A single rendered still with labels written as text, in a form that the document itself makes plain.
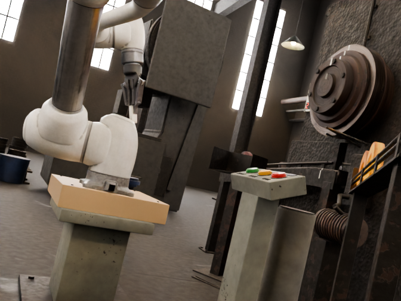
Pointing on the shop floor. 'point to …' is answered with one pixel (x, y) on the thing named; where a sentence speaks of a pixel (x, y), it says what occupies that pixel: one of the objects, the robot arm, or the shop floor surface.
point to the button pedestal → (254, 231)
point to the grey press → (179, 86)
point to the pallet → (19, 150)
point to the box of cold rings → (145, 183)
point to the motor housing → (326, 254)
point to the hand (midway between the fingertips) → (133, 114)
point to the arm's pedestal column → (81, 267)
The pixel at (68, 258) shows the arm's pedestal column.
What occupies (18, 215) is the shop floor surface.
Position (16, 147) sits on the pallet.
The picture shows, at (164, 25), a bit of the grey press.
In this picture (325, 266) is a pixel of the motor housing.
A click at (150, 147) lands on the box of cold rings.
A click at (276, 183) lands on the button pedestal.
